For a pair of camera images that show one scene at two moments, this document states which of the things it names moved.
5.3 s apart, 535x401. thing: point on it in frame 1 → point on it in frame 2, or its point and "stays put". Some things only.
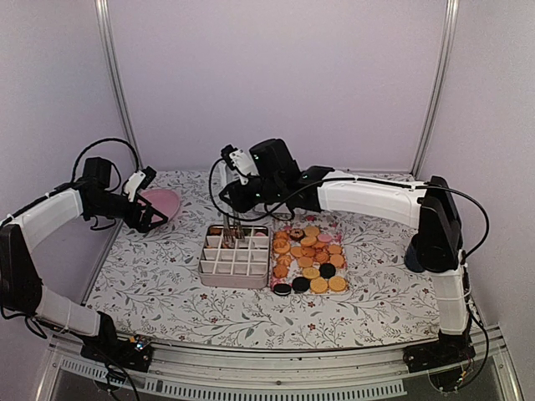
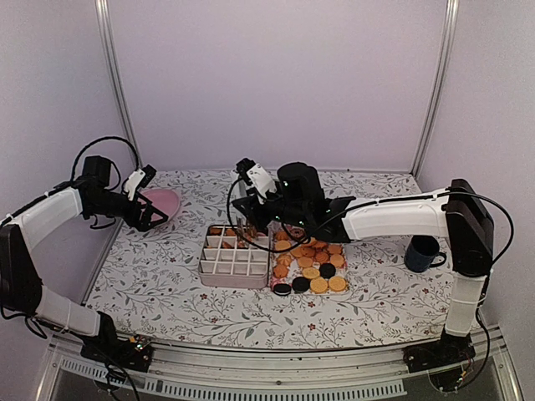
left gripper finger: [150, 211] stays put
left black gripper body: [131, 219] stays put
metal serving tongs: [231, 233] → [246, 226]
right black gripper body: [268, 192] → [286, 213]
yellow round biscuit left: [318, 285] stays put
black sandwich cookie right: [301, 285] stays put
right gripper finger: [230, 194] → [246, 205]
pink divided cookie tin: [245, 266] stays put
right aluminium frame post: [439, 88] stays put
